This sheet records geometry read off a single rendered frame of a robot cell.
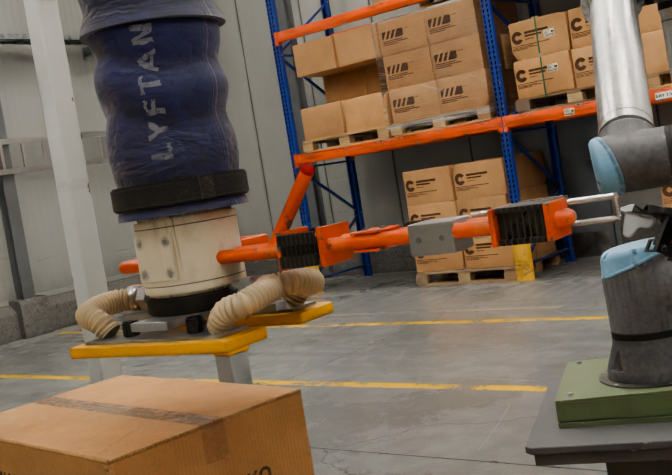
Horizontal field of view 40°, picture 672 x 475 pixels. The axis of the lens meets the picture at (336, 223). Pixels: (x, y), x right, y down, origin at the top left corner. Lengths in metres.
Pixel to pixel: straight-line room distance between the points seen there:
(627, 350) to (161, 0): 1.13
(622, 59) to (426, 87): 8.00
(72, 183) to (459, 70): 5.44
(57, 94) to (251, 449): 3.33
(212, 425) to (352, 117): 8.75
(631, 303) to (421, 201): 7.94
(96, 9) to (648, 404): 1.24
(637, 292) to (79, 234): 3.29
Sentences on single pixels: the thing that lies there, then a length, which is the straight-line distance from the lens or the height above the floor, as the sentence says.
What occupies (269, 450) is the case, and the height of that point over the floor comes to 0.86.
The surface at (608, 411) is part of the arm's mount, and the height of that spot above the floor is 0.78.
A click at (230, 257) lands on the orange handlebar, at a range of 1.48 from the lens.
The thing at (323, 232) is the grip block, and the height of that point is 1.24.
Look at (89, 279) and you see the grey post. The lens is 4.74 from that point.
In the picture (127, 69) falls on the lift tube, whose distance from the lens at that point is 1.50.
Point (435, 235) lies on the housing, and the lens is 1.28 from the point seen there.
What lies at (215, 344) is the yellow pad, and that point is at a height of 1.10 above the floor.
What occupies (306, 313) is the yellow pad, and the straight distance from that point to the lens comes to 1.53.
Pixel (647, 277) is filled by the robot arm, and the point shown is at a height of 1.02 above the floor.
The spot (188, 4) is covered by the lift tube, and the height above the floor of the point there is 1.62.
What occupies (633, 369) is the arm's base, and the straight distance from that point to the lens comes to 1.97.
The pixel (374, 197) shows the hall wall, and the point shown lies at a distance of 11.77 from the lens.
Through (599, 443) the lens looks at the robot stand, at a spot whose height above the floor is 0.75.
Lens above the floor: 1.32
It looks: 3 degrees down
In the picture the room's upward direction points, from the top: 9 degrees counter-clockwise
